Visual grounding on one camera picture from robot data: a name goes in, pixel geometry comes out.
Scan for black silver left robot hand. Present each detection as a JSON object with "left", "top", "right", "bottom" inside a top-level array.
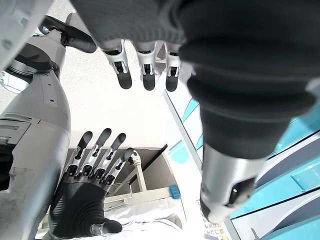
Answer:
[{"left": 69, "top": 0, "right": 320, "bottom": 224}]

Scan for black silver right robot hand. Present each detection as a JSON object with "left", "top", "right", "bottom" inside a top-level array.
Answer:
[{"left": 48, "top": 127, "right": 137, "bottom": 239}]

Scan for blue bed tag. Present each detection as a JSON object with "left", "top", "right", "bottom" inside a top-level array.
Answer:
[{"left": 169, "top": 184, "right": 181, "bottom": 200}]

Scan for white perforated side basket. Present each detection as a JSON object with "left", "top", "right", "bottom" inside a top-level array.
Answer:
[{"left": 203, "top": 219, "right": 226, "bottom": 240}]

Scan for white medical cart blue drawers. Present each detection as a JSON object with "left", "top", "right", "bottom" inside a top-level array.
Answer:
[{"left": 159, "top": 59, "right": 320, "bottom": 240}]

